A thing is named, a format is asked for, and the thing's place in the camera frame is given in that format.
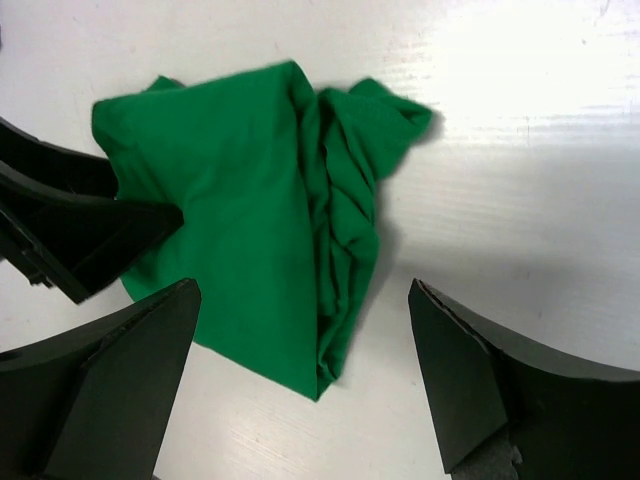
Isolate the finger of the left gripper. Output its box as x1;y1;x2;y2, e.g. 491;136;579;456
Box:
1;121;184;304

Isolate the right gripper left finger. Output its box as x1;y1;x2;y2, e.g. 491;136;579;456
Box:
1;279;201;479

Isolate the green t shirt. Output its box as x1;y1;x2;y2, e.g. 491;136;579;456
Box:
91;61;434;400

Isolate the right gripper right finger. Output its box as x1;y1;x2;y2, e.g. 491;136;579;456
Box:
408;280;639;479

